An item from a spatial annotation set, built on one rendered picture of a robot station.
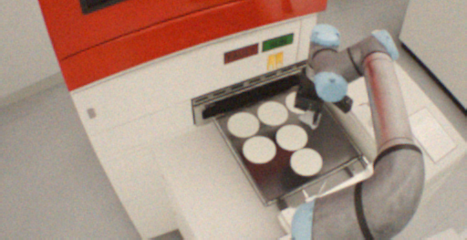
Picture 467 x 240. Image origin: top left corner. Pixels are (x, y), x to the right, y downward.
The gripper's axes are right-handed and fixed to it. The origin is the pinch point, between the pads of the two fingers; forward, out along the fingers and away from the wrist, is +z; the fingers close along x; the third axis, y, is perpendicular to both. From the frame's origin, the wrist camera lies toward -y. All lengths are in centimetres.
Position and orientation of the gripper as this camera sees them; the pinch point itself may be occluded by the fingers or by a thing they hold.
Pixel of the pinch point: (316, 125)
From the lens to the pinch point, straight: 119.1
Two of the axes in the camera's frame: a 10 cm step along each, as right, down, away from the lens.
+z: 0.1, 6.6, 7.5
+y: -9.2, -3.0, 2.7
